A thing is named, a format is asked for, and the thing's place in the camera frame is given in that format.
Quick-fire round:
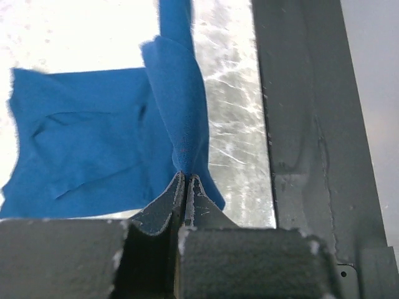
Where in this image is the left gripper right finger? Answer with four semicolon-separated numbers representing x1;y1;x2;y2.
177;176;342;298

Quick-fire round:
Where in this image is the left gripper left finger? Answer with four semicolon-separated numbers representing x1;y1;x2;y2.
1;173;186;298

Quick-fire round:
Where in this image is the blue t shirt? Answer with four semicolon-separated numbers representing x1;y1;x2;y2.
1;1;225;218

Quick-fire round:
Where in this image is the black base beam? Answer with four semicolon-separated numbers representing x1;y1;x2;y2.
252;1;398;298

